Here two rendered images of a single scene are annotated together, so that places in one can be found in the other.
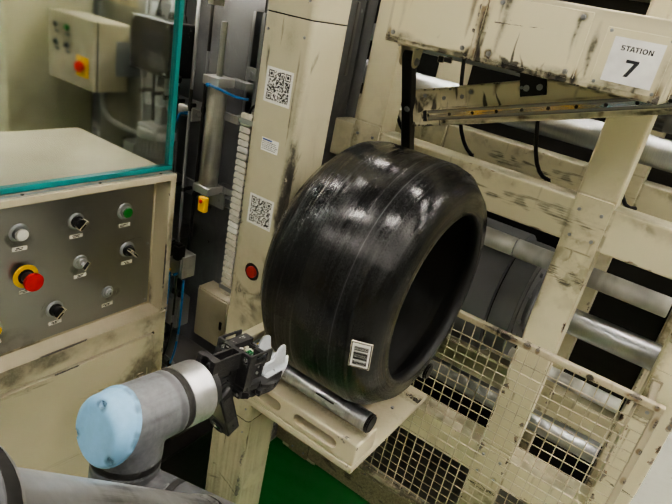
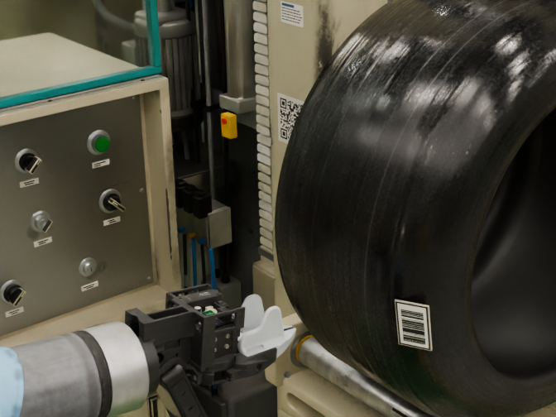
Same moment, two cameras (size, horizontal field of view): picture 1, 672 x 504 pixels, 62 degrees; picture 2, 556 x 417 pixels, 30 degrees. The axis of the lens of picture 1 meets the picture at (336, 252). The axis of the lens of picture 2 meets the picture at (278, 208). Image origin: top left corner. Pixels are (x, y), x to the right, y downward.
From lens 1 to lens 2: 0.33 m
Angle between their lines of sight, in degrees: 20
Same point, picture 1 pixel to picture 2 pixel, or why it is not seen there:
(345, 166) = (383, 24)
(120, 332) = not seen: hidden behind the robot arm
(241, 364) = (194, 330)
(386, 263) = (434, 168)
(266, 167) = (292, 49)
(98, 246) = (64, 197)
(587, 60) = not seen: outside the picture
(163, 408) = (57, 377)
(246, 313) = not seen: hidden behind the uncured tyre
